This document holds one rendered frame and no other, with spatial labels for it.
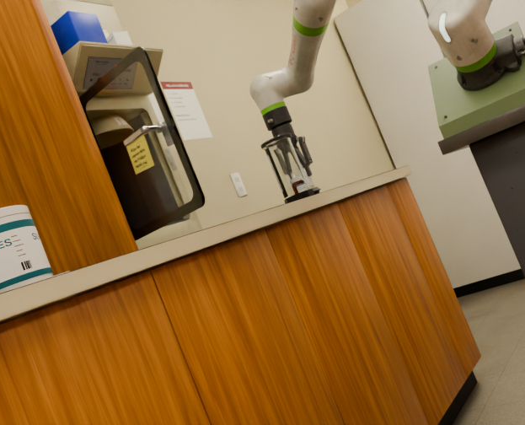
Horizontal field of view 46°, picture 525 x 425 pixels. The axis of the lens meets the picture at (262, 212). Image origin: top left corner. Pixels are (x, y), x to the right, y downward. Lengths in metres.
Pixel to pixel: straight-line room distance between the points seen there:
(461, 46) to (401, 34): 2.74
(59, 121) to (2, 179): 0.29
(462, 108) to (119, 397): 1.22
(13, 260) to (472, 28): 1.26
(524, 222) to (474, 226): 2.61
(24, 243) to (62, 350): 0.20
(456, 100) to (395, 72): 2.64
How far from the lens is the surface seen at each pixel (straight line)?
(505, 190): 1.84
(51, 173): 1.68
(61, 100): 1.62
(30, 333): 1.09
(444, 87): 1.96
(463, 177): 4.41
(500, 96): 1.83
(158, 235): 1.73
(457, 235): 4.48
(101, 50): 1.74
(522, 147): 1.82
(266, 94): 2.17
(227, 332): 1.41
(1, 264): 1.16
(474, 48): 1.80
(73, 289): 1.12
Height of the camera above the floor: 0.85
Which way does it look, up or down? 3 degrees up
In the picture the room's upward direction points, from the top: 22 degrees counter-clockwise
